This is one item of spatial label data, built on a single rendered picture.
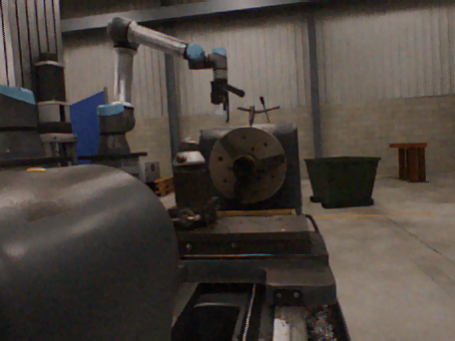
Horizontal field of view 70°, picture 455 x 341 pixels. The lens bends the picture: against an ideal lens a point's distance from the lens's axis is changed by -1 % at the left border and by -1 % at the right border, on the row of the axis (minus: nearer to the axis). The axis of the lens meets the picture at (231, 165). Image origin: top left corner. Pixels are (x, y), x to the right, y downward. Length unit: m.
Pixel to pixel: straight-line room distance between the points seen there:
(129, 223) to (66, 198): 0.04
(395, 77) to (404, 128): 1.66
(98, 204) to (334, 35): 11.88
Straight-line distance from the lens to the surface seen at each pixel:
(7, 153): 1.19
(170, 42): 1.60
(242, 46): 11.84
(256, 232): 0.72
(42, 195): 0.17
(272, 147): 1.32
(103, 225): 0.18
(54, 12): 1.71
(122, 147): 1.57
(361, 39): 12.12
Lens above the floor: 1.15
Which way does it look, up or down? 3 degrees down
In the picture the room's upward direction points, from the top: 4 degrees counter-clockwise
